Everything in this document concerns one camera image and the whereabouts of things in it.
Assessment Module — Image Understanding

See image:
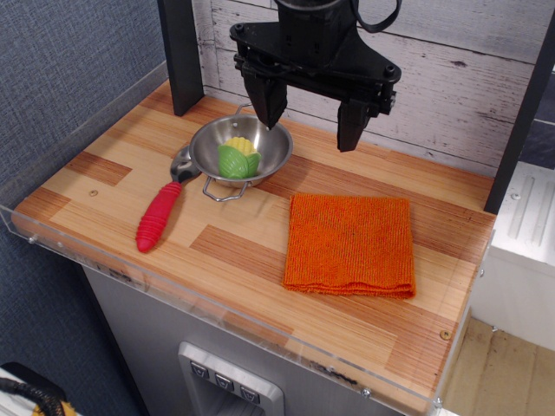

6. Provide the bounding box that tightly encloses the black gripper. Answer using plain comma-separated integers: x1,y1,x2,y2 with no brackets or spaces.
230,1,401,153

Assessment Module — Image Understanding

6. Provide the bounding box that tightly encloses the orange towel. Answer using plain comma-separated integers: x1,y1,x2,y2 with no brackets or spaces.
283,193,416,299

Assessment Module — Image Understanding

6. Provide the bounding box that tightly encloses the toy corn cob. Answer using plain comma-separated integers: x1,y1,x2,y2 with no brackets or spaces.
218,136,261,179

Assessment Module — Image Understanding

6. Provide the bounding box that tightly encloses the white toy sink unit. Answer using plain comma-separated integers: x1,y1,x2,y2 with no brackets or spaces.
470,162,554,350

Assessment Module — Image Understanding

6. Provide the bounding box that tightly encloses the grey toy fridge cabinet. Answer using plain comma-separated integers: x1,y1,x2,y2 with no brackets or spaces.
85,269,395,415

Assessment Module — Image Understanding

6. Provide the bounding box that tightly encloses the silver dispenser button panel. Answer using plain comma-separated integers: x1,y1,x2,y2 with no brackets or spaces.
178,341,285,415

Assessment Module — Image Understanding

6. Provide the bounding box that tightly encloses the clear acrylic table guard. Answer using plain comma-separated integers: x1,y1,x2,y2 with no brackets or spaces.
0,60,496,413

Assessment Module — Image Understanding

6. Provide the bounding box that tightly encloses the black and yellow object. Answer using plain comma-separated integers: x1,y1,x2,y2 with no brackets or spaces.
1,362,79,415

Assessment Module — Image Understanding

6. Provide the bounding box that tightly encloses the stainless steel bowl with handles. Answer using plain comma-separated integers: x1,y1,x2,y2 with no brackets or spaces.
189,106,293,202

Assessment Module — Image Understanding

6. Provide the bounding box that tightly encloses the red handled metal spoon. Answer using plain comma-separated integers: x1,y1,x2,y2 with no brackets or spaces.
135,146,200,253

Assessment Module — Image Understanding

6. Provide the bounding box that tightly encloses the black left frame post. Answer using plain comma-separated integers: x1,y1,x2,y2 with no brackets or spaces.
157,0,204,116

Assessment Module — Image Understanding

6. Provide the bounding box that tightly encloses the black frame post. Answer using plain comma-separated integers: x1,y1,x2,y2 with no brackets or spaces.
484,16,554,214
157,0,204,116

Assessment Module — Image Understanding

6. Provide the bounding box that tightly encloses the black right frame post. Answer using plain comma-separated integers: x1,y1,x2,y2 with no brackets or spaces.
484,16,554,214

